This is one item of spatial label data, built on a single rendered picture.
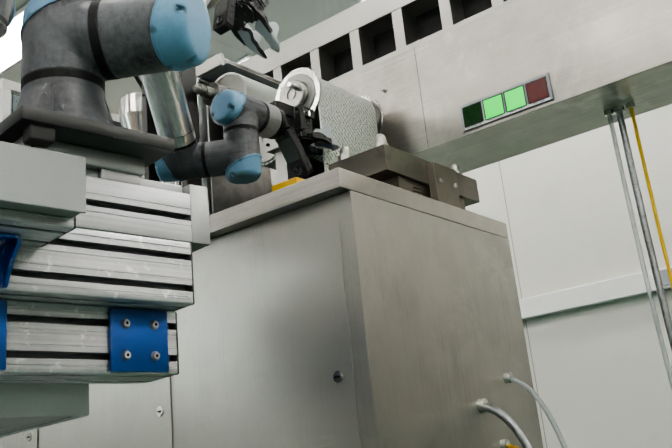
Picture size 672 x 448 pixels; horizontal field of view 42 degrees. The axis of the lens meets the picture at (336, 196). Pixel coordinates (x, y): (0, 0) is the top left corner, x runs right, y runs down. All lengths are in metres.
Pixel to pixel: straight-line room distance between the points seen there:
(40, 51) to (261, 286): 0.70
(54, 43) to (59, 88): 0.07
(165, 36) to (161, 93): 0.53
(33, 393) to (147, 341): 0.16
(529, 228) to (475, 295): 2.81
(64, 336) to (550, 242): 3.72
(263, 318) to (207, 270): 0.20
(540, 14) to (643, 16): 0.26
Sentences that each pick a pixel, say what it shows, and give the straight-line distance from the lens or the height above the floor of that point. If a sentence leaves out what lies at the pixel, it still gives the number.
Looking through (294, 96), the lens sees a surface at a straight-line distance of 2.14.
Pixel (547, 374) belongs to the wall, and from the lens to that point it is 4.63.
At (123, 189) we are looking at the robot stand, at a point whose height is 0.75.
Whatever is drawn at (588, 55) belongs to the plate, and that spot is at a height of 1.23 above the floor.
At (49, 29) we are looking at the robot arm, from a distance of 1.30.
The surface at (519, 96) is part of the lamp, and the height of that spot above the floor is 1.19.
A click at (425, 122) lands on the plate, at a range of 2.31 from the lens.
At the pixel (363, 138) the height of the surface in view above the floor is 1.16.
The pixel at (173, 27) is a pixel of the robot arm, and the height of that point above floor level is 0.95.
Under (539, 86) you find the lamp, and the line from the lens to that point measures 2.16.
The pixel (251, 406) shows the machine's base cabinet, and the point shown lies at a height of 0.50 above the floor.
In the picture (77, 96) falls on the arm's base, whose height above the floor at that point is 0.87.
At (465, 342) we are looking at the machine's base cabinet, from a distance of 1.87.
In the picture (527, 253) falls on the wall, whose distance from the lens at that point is 4.73.
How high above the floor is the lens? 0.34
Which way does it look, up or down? 18 degrees up
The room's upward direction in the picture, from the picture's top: 6 degrees counter-clockwise
